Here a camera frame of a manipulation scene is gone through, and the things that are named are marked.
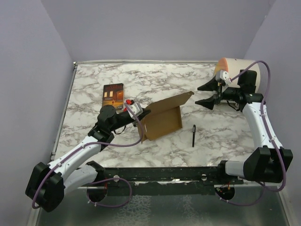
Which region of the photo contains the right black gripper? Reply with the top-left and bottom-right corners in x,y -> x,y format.
195,75 -> 241,110

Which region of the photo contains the brown cardboard box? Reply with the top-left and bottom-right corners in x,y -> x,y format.
137,91 -> 194,142

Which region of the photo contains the black pen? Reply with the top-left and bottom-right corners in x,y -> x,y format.
192,124 -> 196,147

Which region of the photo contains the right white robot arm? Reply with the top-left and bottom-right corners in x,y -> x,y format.
195,70 -> 293,184

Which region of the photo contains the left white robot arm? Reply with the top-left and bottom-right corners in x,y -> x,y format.
25,103 -> 151,212

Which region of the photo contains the cream cylinder with coloured face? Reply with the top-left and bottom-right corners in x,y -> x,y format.
213,57 -> 261,92

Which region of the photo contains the dark paperback book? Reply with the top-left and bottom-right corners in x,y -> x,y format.
102,83 -> 124,113

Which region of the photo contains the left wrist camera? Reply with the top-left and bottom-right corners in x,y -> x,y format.
125,100 -> 143,118

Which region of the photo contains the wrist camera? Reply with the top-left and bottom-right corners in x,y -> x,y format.
125,100 -> 143,118
215,70 -> 232,86

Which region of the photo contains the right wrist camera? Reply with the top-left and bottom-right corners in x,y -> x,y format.
215,70 -> 232,86

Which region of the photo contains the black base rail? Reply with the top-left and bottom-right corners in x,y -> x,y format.
77,161 -> 254,203

